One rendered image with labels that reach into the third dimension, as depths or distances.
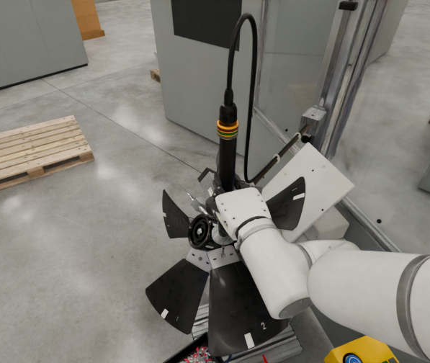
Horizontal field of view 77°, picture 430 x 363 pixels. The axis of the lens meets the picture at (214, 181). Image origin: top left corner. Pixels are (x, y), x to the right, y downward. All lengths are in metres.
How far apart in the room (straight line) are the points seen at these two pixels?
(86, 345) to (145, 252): 0.73
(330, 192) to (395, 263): 0.69
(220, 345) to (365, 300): 0.58
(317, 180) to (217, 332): 0.58
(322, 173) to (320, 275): 0.69
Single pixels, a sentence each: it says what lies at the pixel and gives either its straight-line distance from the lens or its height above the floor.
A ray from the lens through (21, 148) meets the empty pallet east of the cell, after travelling 3.87.
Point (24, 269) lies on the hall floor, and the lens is 2.70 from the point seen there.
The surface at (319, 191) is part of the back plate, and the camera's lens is 1.00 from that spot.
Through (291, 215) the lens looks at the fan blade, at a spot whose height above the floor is 1.42.
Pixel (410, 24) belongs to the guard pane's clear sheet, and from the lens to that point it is 1.17.
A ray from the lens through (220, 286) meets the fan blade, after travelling 0.85.
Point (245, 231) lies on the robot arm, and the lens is 0.51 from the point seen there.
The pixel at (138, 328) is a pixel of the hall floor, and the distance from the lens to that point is 2.13.
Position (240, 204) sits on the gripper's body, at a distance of 0.57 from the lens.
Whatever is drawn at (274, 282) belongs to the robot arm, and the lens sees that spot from 0.46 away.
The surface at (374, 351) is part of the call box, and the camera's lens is 1.01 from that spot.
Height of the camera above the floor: 1.94
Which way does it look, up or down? 41 degrees down
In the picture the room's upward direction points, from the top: straight up
